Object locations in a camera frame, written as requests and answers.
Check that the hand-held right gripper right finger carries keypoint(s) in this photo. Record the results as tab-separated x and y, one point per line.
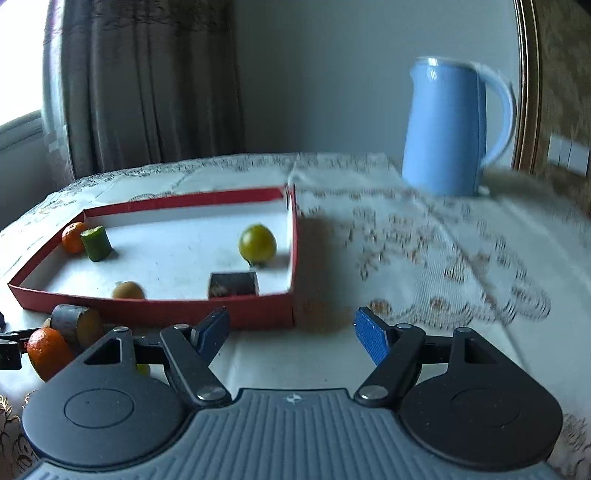
373	334

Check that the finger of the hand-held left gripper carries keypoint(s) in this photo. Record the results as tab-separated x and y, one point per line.
9	355

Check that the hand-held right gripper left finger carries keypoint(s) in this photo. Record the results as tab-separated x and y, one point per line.
212	332

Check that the orange tangerine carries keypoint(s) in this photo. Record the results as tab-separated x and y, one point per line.
48	353
71	237

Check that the dark eggplant chunk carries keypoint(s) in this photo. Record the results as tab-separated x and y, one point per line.
231	285

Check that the red cardboard box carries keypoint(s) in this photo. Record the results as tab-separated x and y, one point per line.
161	314

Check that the dark sugarcane piece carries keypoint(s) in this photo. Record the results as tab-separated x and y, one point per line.
76	323

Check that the green tomato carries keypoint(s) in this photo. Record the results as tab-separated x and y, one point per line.
257	243
143	369

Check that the green cucumber chunk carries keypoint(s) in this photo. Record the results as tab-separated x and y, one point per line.
97	244

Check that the light blue electric kettle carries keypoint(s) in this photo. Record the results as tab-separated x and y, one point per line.
443	129

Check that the brown curtain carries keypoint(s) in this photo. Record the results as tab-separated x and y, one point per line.
152	78

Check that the sheer white curtain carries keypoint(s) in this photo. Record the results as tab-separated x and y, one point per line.
57	92

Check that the window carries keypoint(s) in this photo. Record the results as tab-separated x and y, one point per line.
18	60

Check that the white wall switch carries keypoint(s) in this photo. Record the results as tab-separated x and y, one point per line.
569	153

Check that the gold framed patterned wall panel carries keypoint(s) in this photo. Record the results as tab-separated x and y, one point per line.
561	69

